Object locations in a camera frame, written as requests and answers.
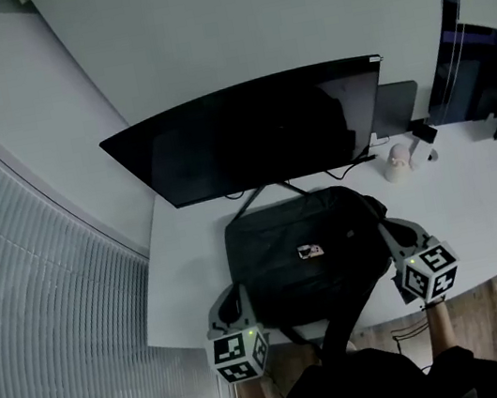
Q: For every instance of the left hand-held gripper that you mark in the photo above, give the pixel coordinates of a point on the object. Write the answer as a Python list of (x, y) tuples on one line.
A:
[(237, 352)]

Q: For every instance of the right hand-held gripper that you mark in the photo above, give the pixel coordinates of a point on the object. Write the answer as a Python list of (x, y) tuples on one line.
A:
[(428, 273)]

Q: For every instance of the black backpack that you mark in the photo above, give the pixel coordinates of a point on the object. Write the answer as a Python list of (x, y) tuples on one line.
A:
[(279, 240)]

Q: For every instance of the person's right forearm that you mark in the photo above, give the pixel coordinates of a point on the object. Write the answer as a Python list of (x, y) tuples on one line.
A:
[(440, 328)]

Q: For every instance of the pink white backpack tag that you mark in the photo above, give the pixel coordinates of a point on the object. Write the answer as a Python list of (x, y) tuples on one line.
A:
[(310, 251)]

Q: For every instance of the white pink figurine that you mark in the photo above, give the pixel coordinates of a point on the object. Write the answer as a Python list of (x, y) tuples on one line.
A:
[(397, 164)]

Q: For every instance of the white table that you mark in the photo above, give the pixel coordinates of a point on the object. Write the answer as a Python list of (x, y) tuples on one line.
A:
[(468, 202)]

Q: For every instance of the black device on white stand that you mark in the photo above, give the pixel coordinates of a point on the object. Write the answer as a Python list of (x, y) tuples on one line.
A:
[(423, 132)]

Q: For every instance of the grey laptop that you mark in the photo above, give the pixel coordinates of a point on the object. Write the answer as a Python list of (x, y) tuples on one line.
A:
[(396, 107)]

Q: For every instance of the person's black top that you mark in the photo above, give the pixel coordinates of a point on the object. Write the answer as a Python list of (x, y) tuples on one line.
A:
[(359, 393)]

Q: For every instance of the large black monitor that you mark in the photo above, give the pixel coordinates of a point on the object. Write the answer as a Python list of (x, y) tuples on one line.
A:
[(243, 142)]

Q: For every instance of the white ribbed partition screen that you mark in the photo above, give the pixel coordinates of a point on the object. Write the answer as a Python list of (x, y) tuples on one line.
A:
[(51, 323)]

